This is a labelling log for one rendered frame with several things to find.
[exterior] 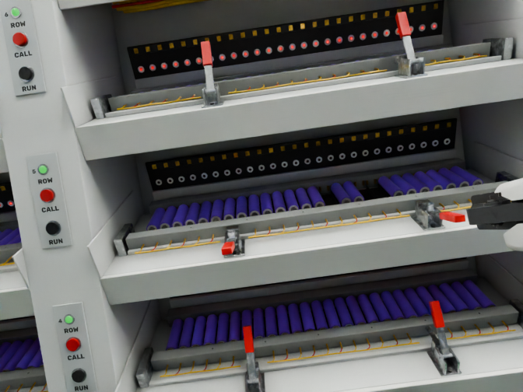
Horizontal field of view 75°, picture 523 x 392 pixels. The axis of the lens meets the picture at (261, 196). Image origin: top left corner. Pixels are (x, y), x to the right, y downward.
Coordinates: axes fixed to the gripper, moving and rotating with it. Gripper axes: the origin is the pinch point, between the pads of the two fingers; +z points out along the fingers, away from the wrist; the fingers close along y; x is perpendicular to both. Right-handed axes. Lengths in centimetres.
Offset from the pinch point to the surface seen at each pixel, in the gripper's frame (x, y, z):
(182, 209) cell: 7.0, -35.5, 25.9
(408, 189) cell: 4.3, 0.7, 22.7
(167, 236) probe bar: 2.7, -36.2, 18.3
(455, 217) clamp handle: -0.4, -0.4, 8.7
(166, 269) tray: -1.7, -35.7, 14.4
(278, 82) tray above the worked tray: 21.9, -17.0, 16.5
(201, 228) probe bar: 3.1, -31.2, 18.2
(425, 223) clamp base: -0.9, -1.0, 15.5
